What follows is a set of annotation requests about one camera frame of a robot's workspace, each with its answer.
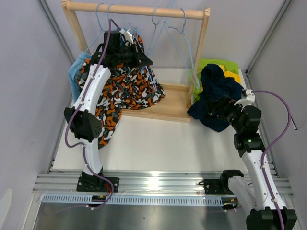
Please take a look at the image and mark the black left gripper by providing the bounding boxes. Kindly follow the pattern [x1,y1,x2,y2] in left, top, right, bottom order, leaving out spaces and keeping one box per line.
[116,41,153,69]

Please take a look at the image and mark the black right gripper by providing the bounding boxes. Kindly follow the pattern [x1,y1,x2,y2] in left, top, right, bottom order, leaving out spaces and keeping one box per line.
[205,95,246,133]

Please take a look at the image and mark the blue hanger of yellow shorts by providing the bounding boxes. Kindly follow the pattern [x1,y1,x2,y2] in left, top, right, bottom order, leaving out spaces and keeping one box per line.
[146,6,165,56]

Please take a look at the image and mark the navy blue shorts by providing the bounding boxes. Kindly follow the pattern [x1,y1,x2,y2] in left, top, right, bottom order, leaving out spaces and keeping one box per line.
[187,63,245,133]

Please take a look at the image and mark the orange camouflage shorts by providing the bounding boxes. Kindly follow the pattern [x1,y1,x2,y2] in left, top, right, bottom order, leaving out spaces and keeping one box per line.
[75,33,166,150]

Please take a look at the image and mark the lime green shorts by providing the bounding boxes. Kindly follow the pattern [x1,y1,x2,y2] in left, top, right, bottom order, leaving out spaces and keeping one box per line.
[196,58,239,91]

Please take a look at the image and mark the yellow shorts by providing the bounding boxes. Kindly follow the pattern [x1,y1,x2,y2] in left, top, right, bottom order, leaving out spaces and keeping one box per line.
[219,65,241,84]

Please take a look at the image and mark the blue hanger of green shorts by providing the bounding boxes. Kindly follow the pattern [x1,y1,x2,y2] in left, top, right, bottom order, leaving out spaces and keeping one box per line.
[163,8,201,89]

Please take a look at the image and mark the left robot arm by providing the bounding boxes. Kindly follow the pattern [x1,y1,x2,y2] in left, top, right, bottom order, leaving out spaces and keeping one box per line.
[64,29,153,194]

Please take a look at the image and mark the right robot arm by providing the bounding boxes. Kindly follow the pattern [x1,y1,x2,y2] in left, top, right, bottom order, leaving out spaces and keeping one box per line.
[205,95,297,230]

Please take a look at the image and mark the light blue shorts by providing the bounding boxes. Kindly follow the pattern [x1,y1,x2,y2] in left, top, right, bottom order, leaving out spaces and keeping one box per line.
[68,51,92,101]

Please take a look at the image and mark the wooden clothes rack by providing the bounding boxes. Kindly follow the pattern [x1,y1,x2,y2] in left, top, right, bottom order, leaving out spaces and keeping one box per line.
[61,0,211,123]

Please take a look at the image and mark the white plastic basket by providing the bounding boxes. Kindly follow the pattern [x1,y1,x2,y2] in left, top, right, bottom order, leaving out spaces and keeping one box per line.
[190,71,242,104]

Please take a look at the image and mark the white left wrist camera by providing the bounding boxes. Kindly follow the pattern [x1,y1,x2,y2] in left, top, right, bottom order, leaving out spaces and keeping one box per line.
[119,28,134,44]

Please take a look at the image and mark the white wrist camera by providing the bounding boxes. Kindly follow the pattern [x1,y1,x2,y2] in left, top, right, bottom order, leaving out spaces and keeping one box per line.
[234,89,255,107]
[119,28,134,44]

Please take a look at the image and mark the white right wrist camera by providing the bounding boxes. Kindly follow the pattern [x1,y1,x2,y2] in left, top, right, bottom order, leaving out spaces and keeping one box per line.
[234,89,255,107]

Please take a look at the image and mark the aluminium mounting rail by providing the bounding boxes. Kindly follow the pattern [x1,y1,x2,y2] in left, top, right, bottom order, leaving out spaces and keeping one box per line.
[31,168,295,207]

